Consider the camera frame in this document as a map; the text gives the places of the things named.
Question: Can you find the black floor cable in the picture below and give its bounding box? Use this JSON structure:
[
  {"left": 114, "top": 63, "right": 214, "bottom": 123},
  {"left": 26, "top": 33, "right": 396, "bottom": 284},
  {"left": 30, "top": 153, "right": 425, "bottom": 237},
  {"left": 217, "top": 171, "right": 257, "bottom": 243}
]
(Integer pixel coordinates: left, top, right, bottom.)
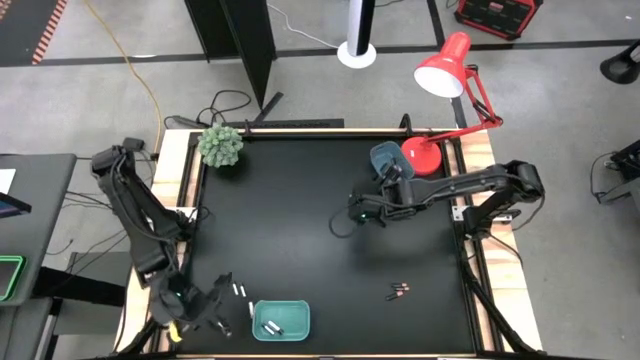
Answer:
[{"left": 163, "top": 88, "right": 253, "bottom": 129}]

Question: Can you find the white cable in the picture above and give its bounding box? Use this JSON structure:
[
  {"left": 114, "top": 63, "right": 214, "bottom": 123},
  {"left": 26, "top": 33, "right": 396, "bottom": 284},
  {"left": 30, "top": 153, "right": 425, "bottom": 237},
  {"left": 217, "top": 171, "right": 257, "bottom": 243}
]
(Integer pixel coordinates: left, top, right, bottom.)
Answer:
[{"left": 266, "top": 2, "right": 342, "bottom": 50}]

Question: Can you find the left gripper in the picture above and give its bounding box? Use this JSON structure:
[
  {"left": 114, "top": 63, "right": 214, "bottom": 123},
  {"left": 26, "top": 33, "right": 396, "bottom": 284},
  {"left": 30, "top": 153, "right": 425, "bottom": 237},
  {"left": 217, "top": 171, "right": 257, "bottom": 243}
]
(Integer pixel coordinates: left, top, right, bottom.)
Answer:
[{"left": 149, "top": 272, "right": 235, "bottom": 338}]

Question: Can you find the white and black pole stand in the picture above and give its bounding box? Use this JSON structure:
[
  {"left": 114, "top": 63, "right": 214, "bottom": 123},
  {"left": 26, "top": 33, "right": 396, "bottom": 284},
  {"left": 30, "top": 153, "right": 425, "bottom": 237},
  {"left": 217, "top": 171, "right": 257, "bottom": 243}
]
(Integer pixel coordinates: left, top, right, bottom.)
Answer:
[{"left": 336, "top": 0, "right": 378, "bottom": 70}]

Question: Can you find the black equipment with cables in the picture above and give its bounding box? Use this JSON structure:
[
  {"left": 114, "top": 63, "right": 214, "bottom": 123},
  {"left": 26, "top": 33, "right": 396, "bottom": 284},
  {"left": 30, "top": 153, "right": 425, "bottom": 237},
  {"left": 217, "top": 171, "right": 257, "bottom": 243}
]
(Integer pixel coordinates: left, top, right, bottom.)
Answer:
[{"left": 589, "top": 138, "right": 640, "bottom": 205}]

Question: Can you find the red tool cart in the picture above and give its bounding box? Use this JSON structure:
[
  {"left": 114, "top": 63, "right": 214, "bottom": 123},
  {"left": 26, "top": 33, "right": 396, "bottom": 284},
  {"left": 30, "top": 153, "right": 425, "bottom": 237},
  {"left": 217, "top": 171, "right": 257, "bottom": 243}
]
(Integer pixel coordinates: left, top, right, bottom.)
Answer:
[{"left": 453, "top": 0, "right": 545, "bottom": 42}]

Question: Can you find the teal plastic bin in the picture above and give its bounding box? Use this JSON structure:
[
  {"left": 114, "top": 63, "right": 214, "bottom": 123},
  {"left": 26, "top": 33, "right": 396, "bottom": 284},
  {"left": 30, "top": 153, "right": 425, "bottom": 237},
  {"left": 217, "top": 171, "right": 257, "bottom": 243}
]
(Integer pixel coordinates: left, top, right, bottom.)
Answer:
[{"left": 251, "top": 299, "right": 311, "bottom": 343}]

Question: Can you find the yellow cable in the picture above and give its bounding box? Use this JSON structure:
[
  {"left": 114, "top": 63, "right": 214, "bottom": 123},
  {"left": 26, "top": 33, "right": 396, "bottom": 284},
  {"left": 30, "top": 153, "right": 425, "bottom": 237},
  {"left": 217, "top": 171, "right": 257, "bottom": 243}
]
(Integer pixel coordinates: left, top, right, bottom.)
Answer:
[{"left": 82, "top": 0, "right": 165, "bottom": 154}]

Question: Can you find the red desk lamp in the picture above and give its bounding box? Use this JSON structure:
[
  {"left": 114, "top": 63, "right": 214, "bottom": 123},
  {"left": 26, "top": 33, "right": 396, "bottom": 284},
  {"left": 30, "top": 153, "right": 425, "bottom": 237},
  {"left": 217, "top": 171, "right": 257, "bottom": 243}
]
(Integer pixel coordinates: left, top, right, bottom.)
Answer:
[{"left": 399, "top": 31, "right": 504, "bottom": 177}]

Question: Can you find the black partition panel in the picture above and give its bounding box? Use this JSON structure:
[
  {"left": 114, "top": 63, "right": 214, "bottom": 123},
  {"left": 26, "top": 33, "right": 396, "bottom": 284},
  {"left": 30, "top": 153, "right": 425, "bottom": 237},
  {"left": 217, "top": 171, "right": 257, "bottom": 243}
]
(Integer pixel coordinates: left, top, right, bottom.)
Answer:
[{"left": 183, "top": 0, "right": 285, "bottom": 124}]

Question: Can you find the grey desk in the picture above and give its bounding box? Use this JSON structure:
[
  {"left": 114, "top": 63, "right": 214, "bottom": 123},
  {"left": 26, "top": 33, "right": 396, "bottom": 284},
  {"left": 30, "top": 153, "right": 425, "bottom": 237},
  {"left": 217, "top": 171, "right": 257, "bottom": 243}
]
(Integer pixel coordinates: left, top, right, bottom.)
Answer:
[{"left": 0, "top": 153, "right": 78, "bottom": 307}]

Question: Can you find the black round stand base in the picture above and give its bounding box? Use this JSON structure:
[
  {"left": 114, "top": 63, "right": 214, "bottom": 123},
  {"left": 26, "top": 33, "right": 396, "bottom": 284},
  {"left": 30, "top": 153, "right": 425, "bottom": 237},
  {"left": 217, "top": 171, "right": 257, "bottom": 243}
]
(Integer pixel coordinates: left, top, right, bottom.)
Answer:
[{"left": 599, "top": 39, "right": 640, "bottom": 86}]

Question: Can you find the dark tablet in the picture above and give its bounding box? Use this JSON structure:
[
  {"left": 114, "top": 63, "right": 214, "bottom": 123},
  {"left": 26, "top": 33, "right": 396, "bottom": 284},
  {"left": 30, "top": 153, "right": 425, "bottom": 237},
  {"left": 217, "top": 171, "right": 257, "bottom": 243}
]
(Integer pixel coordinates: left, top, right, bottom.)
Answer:
[{"left": 0, "top": 192, "right": 32, "bottom": 220}]

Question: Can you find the black camera cable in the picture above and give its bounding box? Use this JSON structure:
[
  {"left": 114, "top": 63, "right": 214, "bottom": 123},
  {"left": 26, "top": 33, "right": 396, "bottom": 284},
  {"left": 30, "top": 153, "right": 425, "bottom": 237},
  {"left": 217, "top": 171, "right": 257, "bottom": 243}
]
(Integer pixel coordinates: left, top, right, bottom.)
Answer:
[{"left": 328, "top": 205, "right": 360, "bottom": 239}]

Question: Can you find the green artificial plant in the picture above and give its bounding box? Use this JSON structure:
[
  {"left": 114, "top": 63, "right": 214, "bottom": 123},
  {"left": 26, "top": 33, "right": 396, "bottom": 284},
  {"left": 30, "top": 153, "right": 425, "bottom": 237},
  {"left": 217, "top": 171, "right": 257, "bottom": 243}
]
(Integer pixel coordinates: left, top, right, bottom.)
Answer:
[{"left": 197, "top": 124, "right": 245, "bottom": 169}]

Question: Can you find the green tray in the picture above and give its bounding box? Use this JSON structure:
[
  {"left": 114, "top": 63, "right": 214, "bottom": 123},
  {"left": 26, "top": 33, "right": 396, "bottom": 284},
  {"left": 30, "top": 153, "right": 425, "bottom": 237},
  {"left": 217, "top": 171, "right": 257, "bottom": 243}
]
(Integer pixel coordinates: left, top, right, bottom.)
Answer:
[{"left": 0, "top": 254, "right": 27, "bottom": 303}]

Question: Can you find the blue-grey plastic bin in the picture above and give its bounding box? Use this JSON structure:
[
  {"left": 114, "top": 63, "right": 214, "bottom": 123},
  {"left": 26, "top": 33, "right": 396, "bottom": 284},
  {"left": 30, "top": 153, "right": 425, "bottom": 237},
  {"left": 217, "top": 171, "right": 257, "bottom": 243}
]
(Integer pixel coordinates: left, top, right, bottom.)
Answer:
[{"left": 369, "top": 140, "right": 416, "bottom": 182}]

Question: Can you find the black mat with striped edge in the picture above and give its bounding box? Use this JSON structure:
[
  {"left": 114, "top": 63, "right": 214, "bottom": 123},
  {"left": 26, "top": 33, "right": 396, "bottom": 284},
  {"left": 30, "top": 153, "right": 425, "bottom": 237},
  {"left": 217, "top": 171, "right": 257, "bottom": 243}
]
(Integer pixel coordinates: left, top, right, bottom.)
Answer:
[{"left": 0, "top": 0, "right": 70, "bottom": 67}]

